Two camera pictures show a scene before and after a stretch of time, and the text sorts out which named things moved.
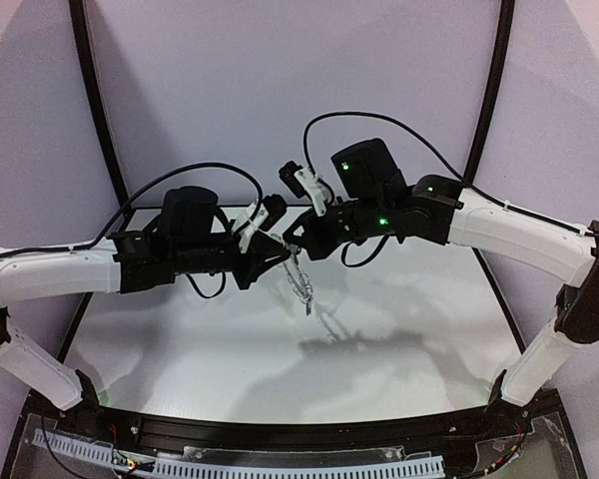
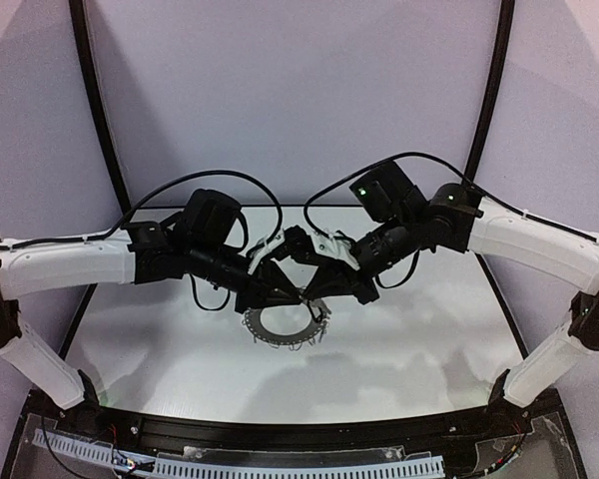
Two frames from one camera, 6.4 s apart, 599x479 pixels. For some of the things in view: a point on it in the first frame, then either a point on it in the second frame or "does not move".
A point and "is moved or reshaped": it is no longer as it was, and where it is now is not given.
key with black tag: (294, 249) is moved or reshaped
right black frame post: (507, 16) does not move
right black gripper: (320, 233) -> (352, 277)
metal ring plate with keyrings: (297, 277) is moved or reshaped
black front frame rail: (145, 432) does not move
